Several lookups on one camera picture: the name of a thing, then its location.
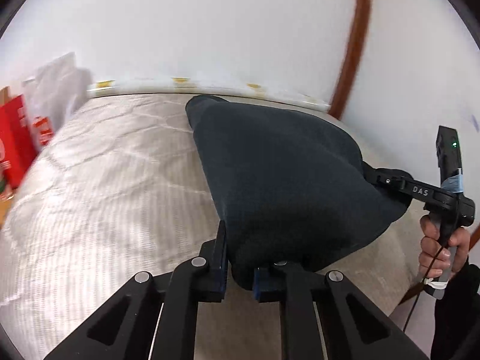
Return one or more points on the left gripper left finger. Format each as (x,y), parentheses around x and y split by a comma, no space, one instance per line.
(213,279)

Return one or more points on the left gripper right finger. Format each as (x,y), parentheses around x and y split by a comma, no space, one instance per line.
(270,283)

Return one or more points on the black sweatshirt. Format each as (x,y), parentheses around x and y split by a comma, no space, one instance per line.
(289,186)

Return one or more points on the person's right hand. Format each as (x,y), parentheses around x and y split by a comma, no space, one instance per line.
(435,260)

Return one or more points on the striped mattress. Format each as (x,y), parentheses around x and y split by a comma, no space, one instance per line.
(121,190)

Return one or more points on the red paper shopping bag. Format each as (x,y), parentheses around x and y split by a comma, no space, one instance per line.
(17,150)

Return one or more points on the white Miniso shopping bag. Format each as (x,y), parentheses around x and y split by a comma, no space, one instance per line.
(52,94)

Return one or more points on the brown wooden door frame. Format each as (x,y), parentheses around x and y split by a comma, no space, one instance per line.
(354,50)

